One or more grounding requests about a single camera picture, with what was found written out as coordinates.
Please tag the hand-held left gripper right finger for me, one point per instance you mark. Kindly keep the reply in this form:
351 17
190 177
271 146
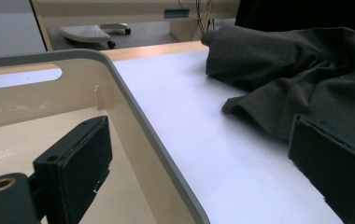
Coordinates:
337 174

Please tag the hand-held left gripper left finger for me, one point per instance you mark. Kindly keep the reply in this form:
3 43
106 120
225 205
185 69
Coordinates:
76 168

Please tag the beige plastic basket grey rim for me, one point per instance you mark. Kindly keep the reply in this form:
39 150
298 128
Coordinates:
41 102

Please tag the dark grey cloth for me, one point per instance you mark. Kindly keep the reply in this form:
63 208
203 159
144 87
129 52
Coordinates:
291 68

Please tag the white wheeled base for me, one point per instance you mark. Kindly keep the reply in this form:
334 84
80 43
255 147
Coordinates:
85 32

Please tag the beige desk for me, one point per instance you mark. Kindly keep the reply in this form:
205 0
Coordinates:
104 14

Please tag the black curtain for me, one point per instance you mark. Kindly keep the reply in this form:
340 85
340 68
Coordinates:
291 12

